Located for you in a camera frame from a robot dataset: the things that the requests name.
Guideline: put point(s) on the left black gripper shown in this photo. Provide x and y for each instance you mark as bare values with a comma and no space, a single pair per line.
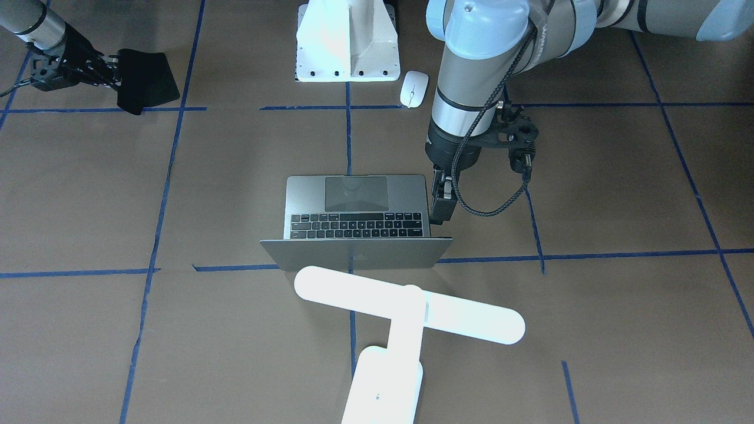
446,150

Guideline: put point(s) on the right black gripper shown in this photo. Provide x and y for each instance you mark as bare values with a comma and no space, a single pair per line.
72,54

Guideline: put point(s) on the black mouse pad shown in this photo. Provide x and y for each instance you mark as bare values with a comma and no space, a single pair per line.
146,80

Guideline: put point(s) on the grey laptop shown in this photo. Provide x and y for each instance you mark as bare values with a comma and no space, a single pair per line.
356,222

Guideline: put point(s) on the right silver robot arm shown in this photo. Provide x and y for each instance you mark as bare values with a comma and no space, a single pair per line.
21,18

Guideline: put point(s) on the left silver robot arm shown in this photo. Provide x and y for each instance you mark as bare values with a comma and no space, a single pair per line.
487,42

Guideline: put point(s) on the white computer mouse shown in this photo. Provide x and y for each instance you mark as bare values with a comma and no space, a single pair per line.
413,89

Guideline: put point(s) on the white desk lamp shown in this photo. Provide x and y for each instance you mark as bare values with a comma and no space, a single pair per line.
387,381

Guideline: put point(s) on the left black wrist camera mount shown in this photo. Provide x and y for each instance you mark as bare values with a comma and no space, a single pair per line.
511,129

